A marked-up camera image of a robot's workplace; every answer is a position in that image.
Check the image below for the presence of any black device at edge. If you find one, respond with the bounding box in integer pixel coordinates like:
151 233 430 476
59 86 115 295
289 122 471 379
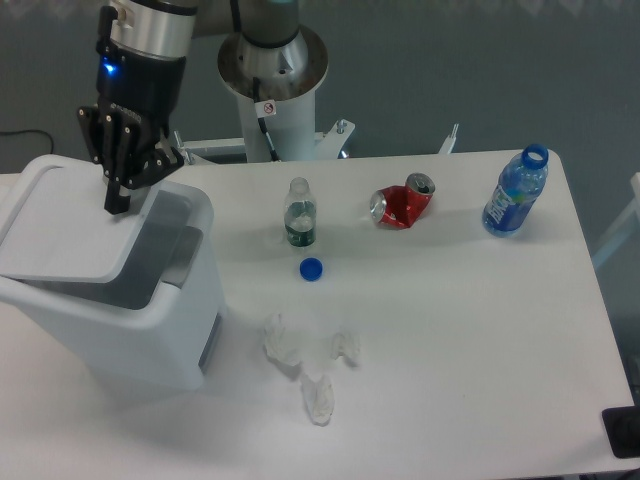
602 406 639 459

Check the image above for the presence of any white furniture at right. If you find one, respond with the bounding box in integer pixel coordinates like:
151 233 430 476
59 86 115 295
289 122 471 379
591 172 639 270

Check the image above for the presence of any crumpled white tissue bottom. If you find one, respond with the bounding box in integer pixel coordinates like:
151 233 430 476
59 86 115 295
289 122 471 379
301 373 335 426

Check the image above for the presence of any white trash can lid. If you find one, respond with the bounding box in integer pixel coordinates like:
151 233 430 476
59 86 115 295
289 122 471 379
1 156 149 283

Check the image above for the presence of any blue plastic drink bottle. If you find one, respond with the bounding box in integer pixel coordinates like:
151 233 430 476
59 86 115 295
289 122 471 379
482 143 549 237

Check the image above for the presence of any crushed red soda can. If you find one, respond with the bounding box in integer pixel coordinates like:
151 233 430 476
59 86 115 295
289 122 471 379
369 172 436 229

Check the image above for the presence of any white trash can body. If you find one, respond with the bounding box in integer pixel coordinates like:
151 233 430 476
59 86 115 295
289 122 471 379
1 180 226 390

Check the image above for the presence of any crumpled white tissue left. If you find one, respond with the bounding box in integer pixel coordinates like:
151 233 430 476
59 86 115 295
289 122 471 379
263 313 301 367

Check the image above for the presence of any crumpled white tissue right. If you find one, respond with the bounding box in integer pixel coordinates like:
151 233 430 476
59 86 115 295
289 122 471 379
330 329 361 364

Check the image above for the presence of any crumpled white tissue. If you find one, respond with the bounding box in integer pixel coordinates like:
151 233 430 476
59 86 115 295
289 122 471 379
330 329 361 364
301 373 335 426
263 313 301 367

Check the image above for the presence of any black floor cable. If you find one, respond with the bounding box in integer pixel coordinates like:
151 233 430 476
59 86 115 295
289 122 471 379
0 129 55 154

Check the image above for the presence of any blue bottle cap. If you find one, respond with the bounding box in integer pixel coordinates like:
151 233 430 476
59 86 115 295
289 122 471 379
299 257 324 282

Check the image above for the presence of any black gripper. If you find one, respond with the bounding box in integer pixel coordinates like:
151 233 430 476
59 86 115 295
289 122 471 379
76 4 187 215

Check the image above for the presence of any clear green label bottle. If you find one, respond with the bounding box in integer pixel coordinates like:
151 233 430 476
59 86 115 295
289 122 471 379
284 177 317 247

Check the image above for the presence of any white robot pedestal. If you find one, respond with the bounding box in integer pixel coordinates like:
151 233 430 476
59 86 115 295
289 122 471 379
172 24 461 166

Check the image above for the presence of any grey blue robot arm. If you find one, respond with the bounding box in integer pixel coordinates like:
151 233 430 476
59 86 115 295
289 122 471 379
77 1 307 215

